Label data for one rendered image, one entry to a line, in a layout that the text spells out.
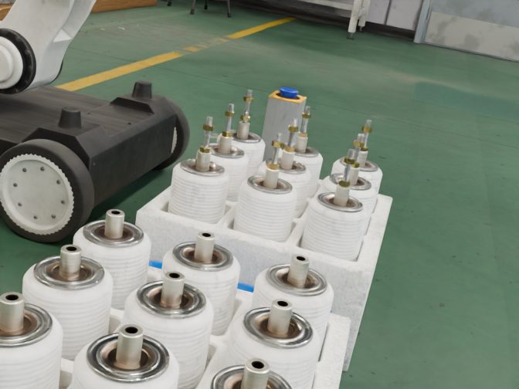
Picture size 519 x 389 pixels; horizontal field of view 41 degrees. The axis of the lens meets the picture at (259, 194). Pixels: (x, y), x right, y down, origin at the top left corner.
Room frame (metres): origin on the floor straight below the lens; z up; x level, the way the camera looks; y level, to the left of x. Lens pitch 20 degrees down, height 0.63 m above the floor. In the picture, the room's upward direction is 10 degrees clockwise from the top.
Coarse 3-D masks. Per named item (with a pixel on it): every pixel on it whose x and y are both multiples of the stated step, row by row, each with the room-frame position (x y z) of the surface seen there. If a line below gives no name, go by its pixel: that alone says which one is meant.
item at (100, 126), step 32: (0, 96) 1.59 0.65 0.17; (32, 96) 1.64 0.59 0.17; (64, 96) 1.70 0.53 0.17; (128, 96) 1.65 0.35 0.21; (160, 96) 1.70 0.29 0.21; (0, 128) 1.36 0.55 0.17; (32, 128) 1.40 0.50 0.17; (64, 128) 1.31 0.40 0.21; (96, 128) 1.35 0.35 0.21; (128, 128) 1.46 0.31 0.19; (160, 128) 1.61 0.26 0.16; (96, 160) 1.29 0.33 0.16; (128, 160) 1.44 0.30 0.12; (160, 160) 1.63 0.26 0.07; (96, 192) 1.30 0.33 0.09
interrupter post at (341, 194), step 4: (336, 188) 1.05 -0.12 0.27; (340, 188) 1.04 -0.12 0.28; (344, 188) 1.04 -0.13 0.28; (348, 188) 1.04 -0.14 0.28; (336, 192) 1.05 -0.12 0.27; (340, 192) 1.04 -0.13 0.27; (344, 192) 1.04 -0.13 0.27; (348, 192) 1.05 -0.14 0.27; (336, 196) 1.05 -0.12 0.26; (340, 196) 1.04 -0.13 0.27; (344, 196) 1.04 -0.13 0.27; (336, 200) 1.04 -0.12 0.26; (340, 200) 1.04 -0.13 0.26; (344, 200) 1.04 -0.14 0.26; (336, 204) 1.04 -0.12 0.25; (340, 204) 1.04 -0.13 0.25; (344, 204) 1.04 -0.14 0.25
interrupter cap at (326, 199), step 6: (324, 192) 1.08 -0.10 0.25; (330, 192) 1.08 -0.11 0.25; (318, 198) 1.04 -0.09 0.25; (324, 198) 1.05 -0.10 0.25; (330, 198) 1.06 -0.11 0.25; (348, 198) 1.07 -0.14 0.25; (354, 198) 1.08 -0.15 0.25; (324, 204) 1.03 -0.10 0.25; (330, 204) 1.03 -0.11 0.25; (348, 204) 1.06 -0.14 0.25; (354, 204) 1.05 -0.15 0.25; (360, 204) 1.06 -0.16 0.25; (336, 210) 1.02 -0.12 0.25; (342, 210) 1.01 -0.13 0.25; (348, 210) 1.02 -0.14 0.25; (354, 210) 1.02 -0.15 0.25; (360, 210) 1.03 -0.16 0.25
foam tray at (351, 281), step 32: (320, 192) 1.29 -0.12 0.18; (160, 224) 1.03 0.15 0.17; (192, 224) 1.03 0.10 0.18; (224, 224) 1.05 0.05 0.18; (384, 224) 1.18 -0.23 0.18; (160, 256) 1.03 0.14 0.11; (256, 256) 1.00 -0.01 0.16; (288, 256) 0.99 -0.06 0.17; (320, 256) 0.99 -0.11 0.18; (352, 288) 0.97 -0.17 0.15; (352, 320) 0.96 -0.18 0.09
